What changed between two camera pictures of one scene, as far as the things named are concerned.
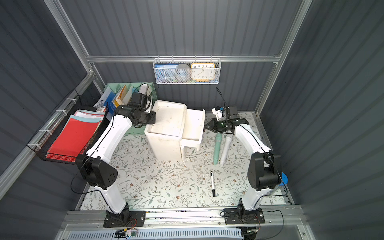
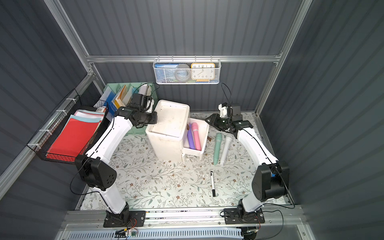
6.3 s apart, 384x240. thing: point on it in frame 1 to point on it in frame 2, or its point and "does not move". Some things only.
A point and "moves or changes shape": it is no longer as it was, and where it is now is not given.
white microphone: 225,150 does not move
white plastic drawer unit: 166,138 does not move
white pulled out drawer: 193,130 moves or changes shape
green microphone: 217,147 does not move
